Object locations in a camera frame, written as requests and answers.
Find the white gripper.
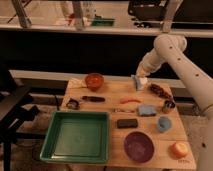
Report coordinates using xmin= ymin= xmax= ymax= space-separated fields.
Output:
xmin=131 ymin=65 xmax=148 ymax=91

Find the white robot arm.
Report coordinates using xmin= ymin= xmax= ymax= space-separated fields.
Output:
xmin=136 ymin=34 xmax=213 ymax=171

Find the blue plastic cup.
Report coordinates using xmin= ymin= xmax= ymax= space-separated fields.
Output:
xmin=157 ymin=117 xmax=172 ymax=133

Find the orange carrot toy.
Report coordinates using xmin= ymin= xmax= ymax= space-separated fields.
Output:
xmin=120 ymin=97 xmax=141 ymax=104

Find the small silver utensil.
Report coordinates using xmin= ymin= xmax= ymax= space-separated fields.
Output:
xmin=112 ymin=108 xmax=135 ymax=113

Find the black rectangular block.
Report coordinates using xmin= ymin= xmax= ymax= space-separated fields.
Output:
xmin=117 ymin=119 xmax=138 ymax=128

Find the orange bowl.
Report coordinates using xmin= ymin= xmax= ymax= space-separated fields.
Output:
xmin=85 ymin=73 xmax=104 ymax=91

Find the purple plate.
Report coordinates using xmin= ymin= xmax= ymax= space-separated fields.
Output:
xmin=124 ymin=131 xmax=154 ymax=163

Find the small black metal object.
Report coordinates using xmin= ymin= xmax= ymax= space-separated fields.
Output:
xmin=66 ymin=98 xmax=80 ymax=110

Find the green box in background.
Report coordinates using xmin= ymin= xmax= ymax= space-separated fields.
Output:
xmin=91 ymin=18 xmax=115 ymax=26

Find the orange apple toy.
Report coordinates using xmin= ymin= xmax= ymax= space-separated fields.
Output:
xmin=171 ymin=142 xmax=188 ymax=158

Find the green plastic tray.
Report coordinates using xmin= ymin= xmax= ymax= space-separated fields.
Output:
xmin=40 ymin=111 xmax=109 ymax=164

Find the black stand left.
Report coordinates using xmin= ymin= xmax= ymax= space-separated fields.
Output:
xmin=0 ymin=64 xmax=43 ymax=171

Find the dark handled knife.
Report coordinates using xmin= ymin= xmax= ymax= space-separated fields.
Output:
xmin=82 ymin=96 xmax=105 ymax=102

